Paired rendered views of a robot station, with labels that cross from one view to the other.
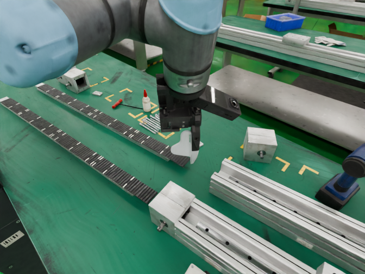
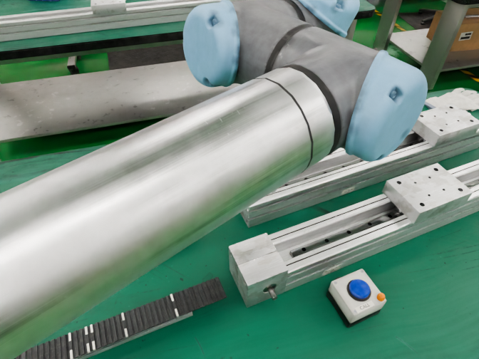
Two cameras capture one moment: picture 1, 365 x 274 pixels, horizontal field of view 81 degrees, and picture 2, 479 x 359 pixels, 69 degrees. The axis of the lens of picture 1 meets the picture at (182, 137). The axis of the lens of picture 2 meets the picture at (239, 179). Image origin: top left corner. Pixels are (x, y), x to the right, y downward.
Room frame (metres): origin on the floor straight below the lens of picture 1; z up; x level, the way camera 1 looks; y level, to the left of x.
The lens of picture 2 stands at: (0.16, 0.38, 1.50)
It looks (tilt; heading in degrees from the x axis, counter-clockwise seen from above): 45 degrees down; 302
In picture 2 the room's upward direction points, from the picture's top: straight up
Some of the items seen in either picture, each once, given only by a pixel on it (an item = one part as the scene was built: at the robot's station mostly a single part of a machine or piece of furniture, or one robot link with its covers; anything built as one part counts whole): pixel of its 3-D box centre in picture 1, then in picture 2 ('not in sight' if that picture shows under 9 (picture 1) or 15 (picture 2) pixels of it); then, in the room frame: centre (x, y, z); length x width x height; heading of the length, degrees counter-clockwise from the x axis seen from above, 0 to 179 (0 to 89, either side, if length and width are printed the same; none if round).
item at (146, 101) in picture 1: (146, 100); not in sight; (0.91, 0.18, 0.84); 0.04 x 0.04 x 0.12
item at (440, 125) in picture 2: not in sight; (441, 127); (0.09, -0.65, 0.87); 0.16 x 0.11 x 0.07; 55
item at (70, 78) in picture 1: (74, 81); not in sight; (1.13, 0.62, 0.83); 0.11 x 0.10 x 0.10; 145
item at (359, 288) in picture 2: not in sight; (358, 289); (0.13, -0.03, 0.84); 0.04 x 0.04 x 0.02
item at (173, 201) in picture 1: (170, 212); (259, 274); (0.32, 0.04, 0.83); 0.12 x 0.09 x 0.10; 145
